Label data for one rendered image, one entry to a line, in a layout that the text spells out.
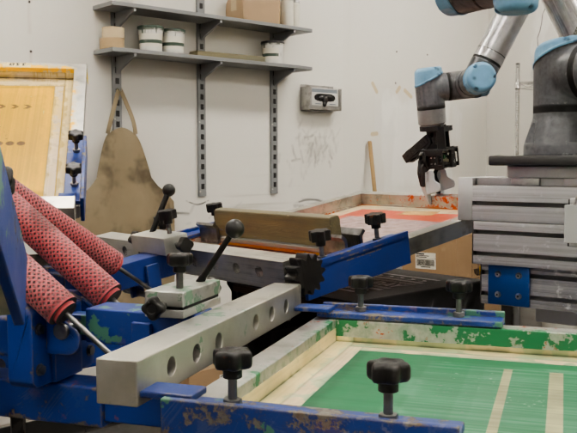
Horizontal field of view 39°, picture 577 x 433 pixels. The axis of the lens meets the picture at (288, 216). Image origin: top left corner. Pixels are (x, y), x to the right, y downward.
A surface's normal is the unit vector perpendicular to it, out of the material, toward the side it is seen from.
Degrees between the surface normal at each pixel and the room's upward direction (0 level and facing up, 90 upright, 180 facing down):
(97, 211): 87
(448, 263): 90
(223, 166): 90
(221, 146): 90
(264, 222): 99
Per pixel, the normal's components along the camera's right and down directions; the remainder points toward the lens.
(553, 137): -0.48, -0.25
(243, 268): -0.74, 0.20
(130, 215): 0.25, 0.04
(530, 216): -0.59, 0.06
